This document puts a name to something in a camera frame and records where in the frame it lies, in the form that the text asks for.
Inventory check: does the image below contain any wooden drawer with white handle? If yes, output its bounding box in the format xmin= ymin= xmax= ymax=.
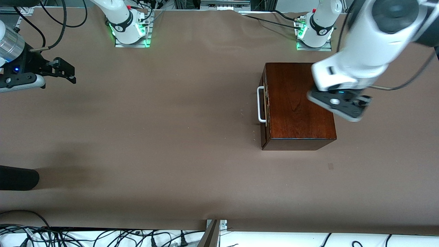
xmin=257 ymin=74 xmax=271 ymax=136

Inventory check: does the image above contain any dark brown wooden cabinet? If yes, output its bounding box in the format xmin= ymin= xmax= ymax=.
xmin=260 ymin=62 xmax=337 ymax=151

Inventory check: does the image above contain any black rounded cylinder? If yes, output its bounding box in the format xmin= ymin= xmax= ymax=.
xmin=0 ymin=165 xmax=40 ymax=191

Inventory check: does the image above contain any brown table cover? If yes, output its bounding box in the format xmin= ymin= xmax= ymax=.
xmin=0 ymin=7 xmax=439 ymax=236

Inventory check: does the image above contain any dark grey aluminium beam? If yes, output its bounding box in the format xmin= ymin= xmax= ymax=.
xmin=197 ymin=220 xmax=221 ymax=247

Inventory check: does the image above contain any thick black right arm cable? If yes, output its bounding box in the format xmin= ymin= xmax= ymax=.
xmin=13 ymin=0 xmax=68 ymax=52

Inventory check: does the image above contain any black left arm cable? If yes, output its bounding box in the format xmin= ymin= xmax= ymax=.
xmin=368 ymin=51 xmax=437 ymax=91

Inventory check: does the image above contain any thin black looping cable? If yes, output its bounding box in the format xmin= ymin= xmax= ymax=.
xmin=39 ymin=0 xmax=88 ymax=28

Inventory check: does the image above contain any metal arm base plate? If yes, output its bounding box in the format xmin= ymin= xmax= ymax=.
xmin=296 ymin=14 xmax=332 ymax=51
xmin=115 ymin=10 xmax=153 ymax=48

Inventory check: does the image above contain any black cable to arm base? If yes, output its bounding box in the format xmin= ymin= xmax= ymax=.
xmin=245 ymin=10 xmax=304 ymax=30

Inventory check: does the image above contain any black cable loop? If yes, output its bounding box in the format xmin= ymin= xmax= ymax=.
xmin=0 ymin=210 xmax=52 ymax=229

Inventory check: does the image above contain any aluminium frame rail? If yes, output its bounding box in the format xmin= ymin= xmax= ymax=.
xmin=200 ymin=0 xmax=251 ymax=11

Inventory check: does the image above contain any black cable tangle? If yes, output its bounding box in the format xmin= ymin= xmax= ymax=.
xmin=0 ymin=225 xmax=206 ymax=247

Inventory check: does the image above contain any silver metal bracket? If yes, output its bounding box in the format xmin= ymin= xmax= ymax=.
xmin=206 ymin=220 xmax=228 ymax=231

